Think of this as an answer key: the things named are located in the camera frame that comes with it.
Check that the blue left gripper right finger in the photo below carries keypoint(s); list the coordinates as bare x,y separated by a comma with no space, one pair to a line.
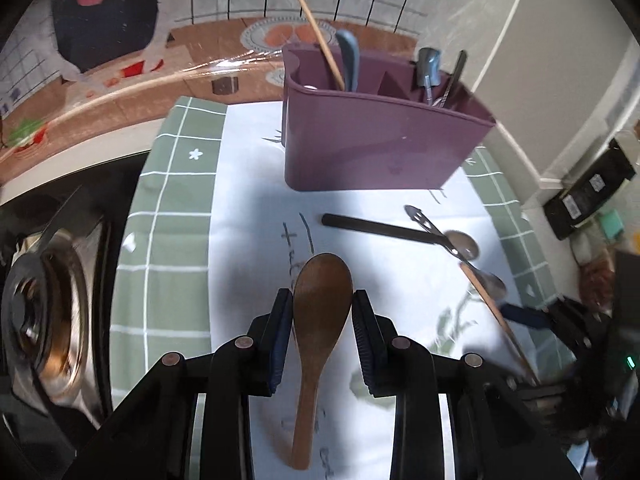
363,320

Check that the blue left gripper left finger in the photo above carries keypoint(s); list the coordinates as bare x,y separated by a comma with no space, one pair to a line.
278,335

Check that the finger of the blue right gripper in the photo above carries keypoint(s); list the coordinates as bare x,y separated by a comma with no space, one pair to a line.
529,317

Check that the wooden chopstick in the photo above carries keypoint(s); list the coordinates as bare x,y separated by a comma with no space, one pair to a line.
474,278
323,45

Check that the brown wooden spoon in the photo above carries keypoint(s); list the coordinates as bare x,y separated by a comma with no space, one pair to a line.
321,303

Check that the black handled ladle spoon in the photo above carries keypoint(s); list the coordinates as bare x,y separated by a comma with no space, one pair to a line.
338,221

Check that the grey slotted spoon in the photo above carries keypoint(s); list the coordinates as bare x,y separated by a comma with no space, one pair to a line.
428,73

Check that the blue-grey plastic spoon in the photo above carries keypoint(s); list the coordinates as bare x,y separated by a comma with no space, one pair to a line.
350,53

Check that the small white round spoon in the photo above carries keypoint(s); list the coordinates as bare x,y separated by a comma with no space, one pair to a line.
463,247

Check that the steel spoon black handle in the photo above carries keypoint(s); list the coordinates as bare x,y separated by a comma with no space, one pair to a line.
453,80

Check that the chili jar yellow lid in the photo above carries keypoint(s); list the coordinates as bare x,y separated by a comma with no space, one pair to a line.
596,282

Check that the small jar teal lid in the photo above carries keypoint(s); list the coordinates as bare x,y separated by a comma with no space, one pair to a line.
595,236

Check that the dark soy sauce bottle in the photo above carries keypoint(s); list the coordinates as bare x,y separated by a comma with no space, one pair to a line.
570,208

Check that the green white checkered tablecloth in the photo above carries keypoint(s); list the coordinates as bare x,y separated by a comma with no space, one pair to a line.
214,234

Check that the purple plastic utensil holder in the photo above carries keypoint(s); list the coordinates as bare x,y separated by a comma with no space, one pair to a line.
383,136

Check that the black gas stove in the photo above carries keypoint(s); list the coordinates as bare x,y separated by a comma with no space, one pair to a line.
60,244

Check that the cartoon kitchen wall sticker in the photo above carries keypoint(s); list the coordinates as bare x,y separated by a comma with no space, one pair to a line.
74,69

